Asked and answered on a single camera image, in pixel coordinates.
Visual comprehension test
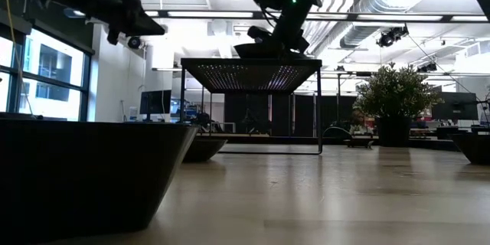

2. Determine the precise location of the black perforated metal shelf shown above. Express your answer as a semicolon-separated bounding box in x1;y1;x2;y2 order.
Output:
179;57;324;155

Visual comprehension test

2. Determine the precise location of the glossy black shaped plate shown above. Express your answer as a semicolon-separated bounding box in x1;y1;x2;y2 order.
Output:
234;41;286;60

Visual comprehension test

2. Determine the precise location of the long ceiling light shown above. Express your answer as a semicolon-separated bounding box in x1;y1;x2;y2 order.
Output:
145;8;490;25

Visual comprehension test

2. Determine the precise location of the black oval plate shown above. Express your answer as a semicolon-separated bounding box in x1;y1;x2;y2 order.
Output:
182;135;229;164

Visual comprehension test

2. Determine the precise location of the black plate with slanted sides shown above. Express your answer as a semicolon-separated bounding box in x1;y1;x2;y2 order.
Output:
0;112;201;244

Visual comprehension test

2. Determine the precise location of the black computer monitor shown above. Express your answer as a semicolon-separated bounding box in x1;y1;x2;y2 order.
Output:
431;91;480;122
139;89;173;122

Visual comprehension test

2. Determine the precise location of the black ceiling camera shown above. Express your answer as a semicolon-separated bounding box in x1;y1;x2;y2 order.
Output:
126;35;143;51
375;25;410;49

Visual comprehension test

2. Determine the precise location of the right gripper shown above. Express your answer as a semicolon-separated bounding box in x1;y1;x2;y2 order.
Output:
269;0;314;54

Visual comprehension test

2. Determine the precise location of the yellow hanging cable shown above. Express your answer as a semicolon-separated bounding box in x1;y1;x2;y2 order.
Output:
0;0;35;118

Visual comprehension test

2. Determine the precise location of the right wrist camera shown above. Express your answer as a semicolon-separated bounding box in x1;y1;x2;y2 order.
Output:
246;25;271;44

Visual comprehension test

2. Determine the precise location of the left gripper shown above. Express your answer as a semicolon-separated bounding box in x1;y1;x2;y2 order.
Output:
90;0;167;38

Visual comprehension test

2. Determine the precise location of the silver ventilation duct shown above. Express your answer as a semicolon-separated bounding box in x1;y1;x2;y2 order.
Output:
339;0;407;50

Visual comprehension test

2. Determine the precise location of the potted green plant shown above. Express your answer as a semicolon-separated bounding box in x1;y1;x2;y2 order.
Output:
353;61;443;149

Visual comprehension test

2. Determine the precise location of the black square plate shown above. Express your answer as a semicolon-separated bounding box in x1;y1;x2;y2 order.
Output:
448;132;490;166

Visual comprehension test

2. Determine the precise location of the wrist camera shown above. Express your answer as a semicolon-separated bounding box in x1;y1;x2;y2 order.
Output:
106;26;121;46
246;25;271;44

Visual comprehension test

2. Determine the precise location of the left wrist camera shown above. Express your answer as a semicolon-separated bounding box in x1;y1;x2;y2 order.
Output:
106;26;121;46

